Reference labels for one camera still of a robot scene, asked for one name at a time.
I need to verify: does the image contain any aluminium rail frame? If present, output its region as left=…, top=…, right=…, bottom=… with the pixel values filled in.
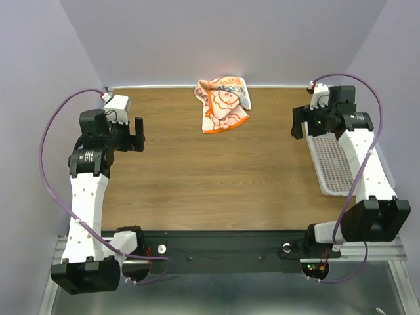
left=39, top=240, right=419, bottom=314

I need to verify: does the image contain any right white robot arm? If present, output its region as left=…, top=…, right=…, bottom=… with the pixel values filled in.
left=291, top=82, right=411, bottom=256

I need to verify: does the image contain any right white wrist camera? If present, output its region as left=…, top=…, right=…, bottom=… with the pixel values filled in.
left=307, top=81, right=329, bottom=110

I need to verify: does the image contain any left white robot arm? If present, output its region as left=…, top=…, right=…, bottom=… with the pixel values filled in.
left=51, top=109, right=146, bottom=295

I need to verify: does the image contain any lettered beige towel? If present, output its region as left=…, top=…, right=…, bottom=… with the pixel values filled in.
left=194, top=76, right=251, bottom=110

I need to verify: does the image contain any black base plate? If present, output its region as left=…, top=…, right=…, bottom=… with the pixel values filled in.
left=144, top=230, right=341, bottom=274

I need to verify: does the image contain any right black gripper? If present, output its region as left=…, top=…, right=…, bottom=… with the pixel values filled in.
left=289, top=100, right=335, bottom=139

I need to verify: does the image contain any white plastic basket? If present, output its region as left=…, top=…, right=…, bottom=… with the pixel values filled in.
left=304, top=123, right=353, bottom=196

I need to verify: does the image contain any orange flower towel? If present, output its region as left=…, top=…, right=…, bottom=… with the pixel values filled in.
left=202, top=89, right=249, bottom=134

